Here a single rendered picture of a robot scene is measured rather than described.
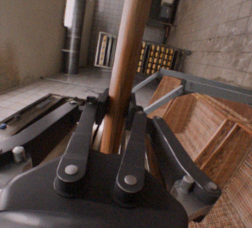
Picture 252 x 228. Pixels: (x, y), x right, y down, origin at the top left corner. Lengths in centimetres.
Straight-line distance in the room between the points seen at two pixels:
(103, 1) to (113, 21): 73
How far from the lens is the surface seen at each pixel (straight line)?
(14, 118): 147
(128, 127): 17
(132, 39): 17
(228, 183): 89
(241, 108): 88
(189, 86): 61
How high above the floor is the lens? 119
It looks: 3 degrees down
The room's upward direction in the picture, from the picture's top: 80 degrees counter-clockwise
